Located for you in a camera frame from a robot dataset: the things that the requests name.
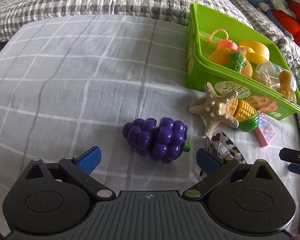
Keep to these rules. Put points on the orange toy pumpkin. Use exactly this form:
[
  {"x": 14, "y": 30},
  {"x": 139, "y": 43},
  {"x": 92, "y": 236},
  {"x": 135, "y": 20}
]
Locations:
[{"x": 233, "y": 60}]

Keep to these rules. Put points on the beige starfish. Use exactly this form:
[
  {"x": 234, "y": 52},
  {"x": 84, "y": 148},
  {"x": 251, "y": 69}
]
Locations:
[{"x": 216, "y": 109}]

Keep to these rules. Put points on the brown squishy hand toy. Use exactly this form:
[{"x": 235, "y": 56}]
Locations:
[{"x": 285, "y": 89}]

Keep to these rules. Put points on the toy corn with green husk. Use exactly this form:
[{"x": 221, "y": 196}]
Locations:
[{"x": 246, "y": 115}]

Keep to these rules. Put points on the blue plush monkey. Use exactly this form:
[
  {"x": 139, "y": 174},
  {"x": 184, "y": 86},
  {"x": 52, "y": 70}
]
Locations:
[{"x": 267, "y": 6}]

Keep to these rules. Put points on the orange flower cushion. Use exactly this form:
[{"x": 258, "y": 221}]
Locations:
[{"x": 292, "y": 25}]

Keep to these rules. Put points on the purple toy grapes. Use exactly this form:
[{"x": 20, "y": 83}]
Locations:
[{"x": 163, "y": 141}]

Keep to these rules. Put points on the grey grid sheet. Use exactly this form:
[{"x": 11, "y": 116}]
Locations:
[{"x": 70, "y": 83}]

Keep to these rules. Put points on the green plastic cookie box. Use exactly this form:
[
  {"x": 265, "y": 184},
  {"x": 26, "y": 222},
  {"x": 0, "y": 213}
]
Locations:
[{"x": 202, "y": 22}]

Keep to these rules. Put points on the clear cotton swab jar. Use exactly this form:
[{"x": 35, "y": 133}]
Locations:
[{"x": 267, "y": 73}]

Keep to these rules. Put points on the yellow toy pot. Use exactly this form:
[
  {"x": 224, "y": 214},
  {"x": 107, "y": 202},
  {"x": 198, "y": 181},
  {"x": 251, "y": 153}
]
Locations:
[{"x": 256, "y": 51}]

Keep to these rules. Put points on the grey checked quilt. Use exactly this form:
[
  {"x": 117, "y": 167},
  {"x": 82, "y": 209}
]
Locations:
[{"x": 14, "y": 14}]

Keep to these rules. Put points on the leopard print hair claw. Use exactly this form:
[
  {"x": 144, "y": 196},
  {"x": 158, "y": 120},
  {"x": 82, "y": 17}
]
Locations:
[{"x": 217, "y": 150}]

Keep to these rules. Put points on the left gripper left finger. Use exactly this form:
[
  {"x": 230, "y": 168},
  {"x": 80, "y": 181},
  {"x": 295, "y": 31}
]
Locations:
[{"x": 78, "y": 170}]

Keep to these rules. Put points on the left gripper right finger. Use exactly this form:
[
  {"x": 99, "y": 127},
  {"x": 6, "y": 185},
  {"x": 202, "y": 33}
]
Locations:
[{"x": 217, "y": 170}]

